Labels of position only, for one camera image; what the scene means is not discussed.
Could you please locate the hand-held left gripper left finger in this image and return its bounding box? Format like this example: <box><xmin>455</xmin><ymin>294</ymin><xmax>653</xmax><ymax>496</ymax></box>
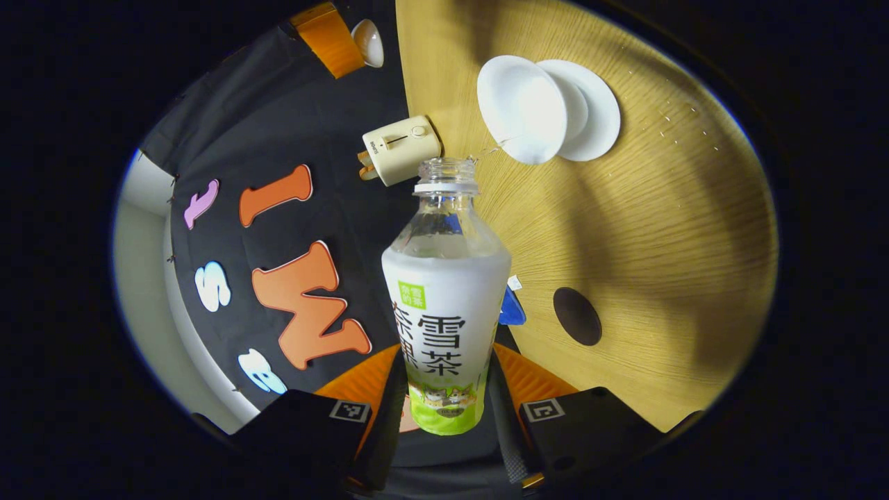
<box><xmin>229</xmin><ymin>345</ymin><xmax>409</xmax><ymax>490</ymax></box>

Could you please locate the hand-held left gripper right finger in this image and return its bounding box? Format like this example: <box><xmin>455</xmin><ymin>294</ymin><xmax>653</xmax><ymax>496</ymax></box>
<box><xmin>485</xmin><ymin>342</ymin><xmax>666</xmax><ymax>492</ymax></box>

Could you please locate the white green label water bottle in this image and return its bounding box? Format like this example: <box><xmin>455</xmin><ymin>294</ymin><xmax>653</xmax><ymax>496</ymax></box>
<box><xmin>381</xmin><ymin>157</ymin><xmax>513</xmax><ymax>436</ymax></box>

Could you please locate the dark brown round coaster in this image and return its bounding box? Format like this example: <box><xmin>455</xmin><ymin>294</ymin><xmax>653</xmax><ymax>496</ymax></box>
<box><xmin>553</xmin><ymin>287</ymin><xmax>603</xmax><ymax>347</ymax></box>

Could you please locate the white teacup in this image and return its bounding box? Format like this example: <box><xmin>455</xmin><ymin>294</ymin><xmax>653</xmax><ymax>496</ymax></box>
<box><xmin>476</xmin><ymin>55</ymin><xmax>568</xmax><ymax>165</ymax></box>

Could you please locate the black backdrop cloth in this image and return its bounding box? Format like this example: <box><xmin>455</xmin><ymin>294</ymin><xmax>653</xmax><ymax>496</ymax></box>
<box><xmin>142</xmin><ymin>0</ymin><xmax>522</xmax><ymax>487</ymax></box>

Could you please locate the blue cloth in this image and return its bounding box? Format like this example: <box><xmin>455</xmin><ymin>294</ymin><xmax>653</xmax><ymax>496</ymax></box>
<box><xmin>497</xmin><ymin>275</ymin><xmax>527</xmax><ymax>326</ymax></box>

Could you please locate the white toaster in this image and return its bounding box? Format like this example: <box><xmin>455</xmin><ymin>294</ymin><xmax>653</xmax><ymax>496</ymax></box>
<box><xmin>362</xmin><ymin>115</ymin><xmax>442</xmax><ymax>187</ymax></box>

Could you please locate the white saucer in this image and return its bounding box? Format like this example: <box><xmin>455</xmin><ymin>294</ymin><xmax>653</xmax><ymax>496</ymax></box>
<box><xmin>536</xmin><ymin>59</ymin><xmax>622</xmax><ymax>163</ymax></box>

